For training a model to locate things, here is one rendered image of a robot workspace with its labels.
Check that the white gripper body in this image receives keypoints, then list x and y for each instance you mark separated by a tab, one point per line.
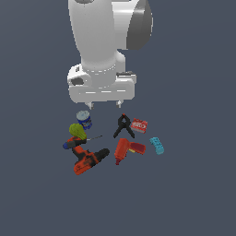
101	90

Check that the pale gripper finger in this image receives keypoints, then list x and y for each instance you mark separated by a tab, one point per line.
119	103
90	105

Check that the blue can with grey lid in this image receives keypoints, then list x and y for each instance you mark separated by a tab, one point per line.
84	119

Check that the black spring clamp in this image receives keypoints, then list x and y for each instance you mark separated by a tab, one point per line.
123	126

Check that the yellow-green pear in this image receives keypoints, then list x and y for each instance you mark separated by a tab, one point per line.
77	131

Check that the red box with white print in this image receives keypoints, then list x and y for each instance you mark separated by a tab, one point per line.
139	125

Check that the red toy drill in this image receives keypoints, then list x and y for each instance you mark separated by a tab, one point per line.
126	149

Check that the red and black power drill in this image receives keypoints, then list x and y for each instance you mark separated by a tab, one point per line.
87	158

